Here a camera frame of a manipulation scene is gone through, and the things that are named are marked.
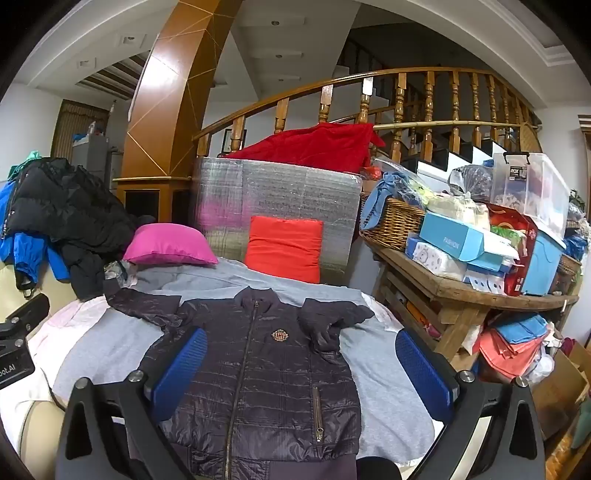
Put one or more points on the grey blanket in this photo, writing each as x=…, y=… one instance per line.
x=106, y=350

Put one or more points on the black puffer coat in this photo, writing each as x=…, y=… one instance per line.
x=69, y=207

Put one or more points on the brown cardboard box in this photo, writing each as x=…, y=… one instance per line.
x=558, y=392

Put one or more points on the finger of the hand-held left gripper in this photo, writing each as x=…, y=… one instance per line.
x=30, y=308

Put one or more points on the white patterned tissue pack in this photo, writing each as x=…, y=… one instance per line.
x=438, y=263

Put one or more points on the blue folded cloth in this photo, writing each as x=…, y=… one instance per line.
x=521, y=330

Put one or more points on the wicker basket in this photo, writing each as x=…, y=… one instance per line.
x=392, y=226

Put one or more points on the blue jacket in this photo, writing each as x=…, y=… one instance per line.
x=27, y=254

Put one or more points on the green garment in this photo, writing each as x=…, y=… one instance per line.
x=25, y=161

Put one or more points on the blue plastic bin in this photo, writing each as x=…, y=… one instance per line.
x=540, y=267

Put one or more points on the wooden pillar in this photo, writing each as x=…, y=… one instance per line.
x=161, y=115

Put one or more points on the dark quilted jacket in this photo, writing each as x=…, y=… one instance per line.
x=263, y=369

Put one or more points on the wooden stair railing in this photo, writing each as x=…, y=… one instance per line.
x=415, y=74

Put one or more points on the red velvet blanket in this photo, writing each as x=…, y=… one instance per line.
x=314, y=147

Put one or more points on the brown curtain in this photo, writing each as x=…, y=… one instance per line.
x=69, y=124

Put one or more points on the grey refrigerator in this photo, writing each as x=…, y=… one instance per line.
x=92, y=157

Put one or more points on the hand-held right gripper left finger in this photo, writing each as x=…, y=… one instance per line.
x=180, y=374

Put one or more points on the magenta pillow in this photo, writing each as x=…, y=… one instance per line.
x=168, y=244

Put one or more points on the silver foil-wrapped panel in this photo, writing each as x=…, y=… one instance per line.
x=277, y=194

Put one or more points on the orange-red cushion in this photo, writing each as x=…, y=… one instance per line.
x=284, y=249

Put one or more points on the wooden bench table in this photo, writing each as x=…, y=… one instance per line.
x=461, y=288

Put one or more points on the red gift bag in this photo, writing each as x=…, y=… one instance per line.
x=517, y=226

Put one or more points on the dark speckled plastic bag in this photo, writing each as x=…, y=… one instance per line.
x=471, y=182

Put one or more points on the clear plastic storage box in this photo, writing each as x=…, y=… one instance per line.
x=531, y=194

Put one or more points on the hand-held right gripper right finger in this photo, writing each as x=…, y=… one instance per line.
x=425, y=374

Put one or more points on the light blue cardboard box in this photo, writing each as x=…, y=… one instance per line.
x=452, y=237

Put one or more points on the cream leather sofa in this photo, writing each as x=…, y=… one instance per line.
x=32, y=424

